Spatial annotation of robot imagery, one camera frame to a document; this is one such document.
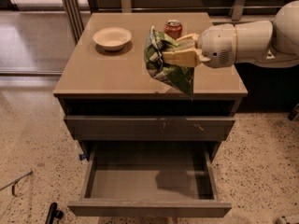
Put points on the green jalapeno chip bag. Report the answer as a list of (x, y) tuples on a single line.
[(178, 77)]

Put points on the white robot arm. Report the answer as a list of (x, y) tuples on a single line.
[(270, 44)]

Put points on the metal railing frame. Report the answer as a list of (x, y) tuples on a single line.
[(155, 0)]

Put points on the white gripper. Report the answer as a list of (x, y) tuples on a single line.
[(216, 46)]

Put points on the blue tape piece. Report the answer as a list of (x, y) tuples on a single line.
[(82, 157)]

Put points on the black object at bottom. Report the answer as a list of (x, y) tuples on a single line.
[(54, 215)]

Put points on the orange soda can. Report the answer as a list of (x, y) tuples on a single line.
[(173, 28)]

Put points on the closed top drawer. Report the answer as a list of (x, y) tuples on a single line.
[(91, 128)]

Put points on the metal rod on floor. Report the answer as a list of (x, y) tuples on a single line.
[(13, 183)]

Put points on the grey drawer cabinet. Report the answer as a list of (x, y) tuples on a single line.
[(97, 82)]

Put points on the dark object right edge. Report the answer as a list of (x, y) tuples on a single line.
[(294, 115)]

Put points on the white paper bowl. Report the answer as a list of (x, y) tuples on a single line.
[(113, 38)]

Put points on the open middle drawer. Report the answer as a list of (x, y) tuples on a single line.
[(149, 179)]

